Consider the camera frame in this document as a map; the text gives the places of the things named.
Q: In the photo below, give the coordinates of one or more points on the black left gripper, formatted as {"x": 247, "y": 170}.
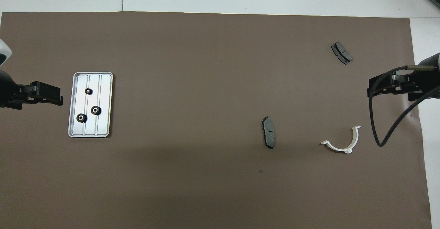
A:
{"x": 13, "y": 91}

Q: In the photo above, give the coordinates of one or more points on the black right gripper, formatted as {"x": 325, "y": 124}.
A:
{"x": 433, "y": 84}

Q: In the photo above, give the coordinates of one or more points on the small black bearing gear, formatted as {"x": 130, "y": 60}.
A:
{"x": 89, "y": 91}

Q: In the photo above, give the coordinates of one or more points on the silver metal tray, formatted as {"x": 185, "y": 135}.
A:
{"x": 103, "y": 126}

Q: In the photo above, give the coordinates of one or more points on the dark grey slotted brake pad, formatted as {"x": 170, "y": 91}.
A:
{"x": 342, "y": 53}

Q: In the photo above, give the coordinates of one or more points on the brown table mat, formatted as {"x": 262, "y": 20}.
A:
{"x": 172, "y": 187}

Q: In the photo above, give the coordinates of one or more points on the white curved plastic bracket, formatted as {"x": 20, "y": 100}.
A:
{"x": 354, "y": 143}

